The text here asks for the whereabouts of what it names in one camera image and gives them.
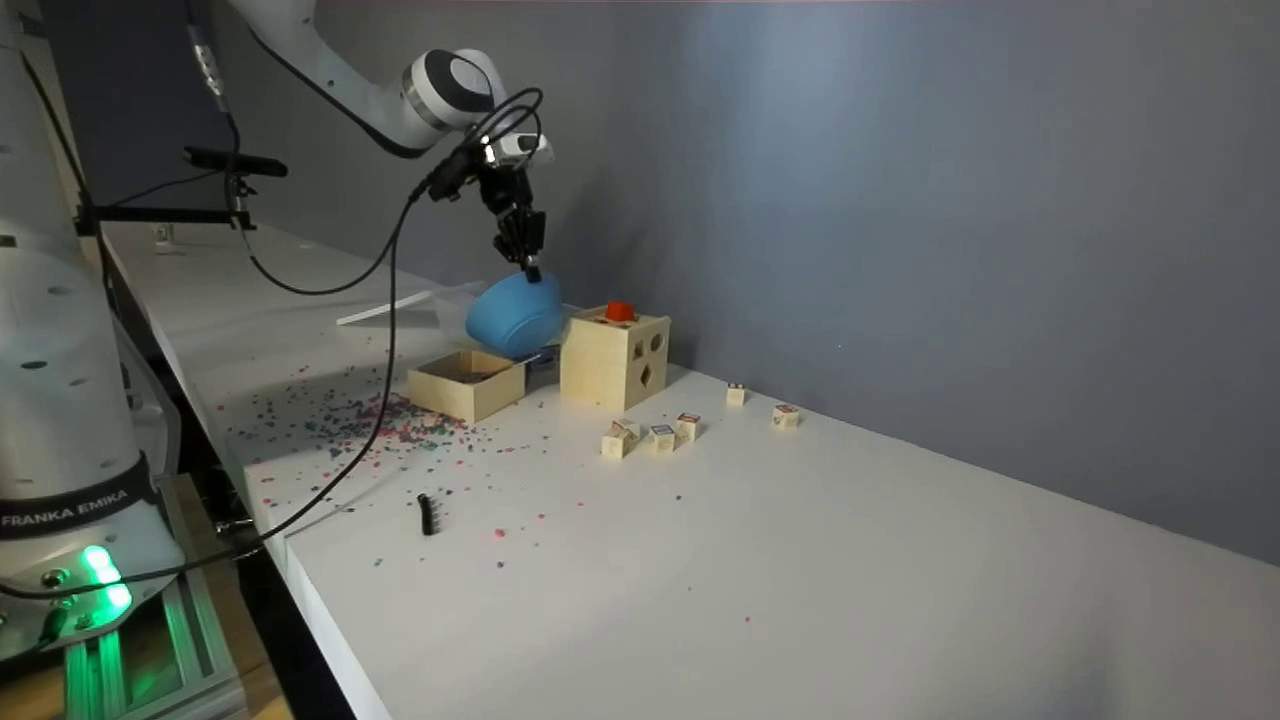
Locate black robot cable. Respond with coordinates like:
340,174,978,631
0,86,548,608

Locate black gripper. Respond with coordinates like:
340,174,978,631
477,156,554,288

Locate blue bowl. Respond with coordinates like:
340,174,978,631
460,267,569,365

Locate small coloured beads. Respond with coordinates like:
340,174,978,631
214,358,706,574

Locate metal mounting frame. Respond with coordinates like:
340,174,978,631
38,585,254,720

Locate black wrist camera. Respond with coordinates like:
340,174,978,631
419,123,554,210

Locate small open wooden box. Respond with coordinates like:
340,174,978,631
404,348,533,429

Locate wooden shape sorter box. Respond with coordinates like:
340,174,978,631
556,303,675,422

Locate black camera on stand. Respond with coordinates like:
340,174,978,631
74,145,293,246

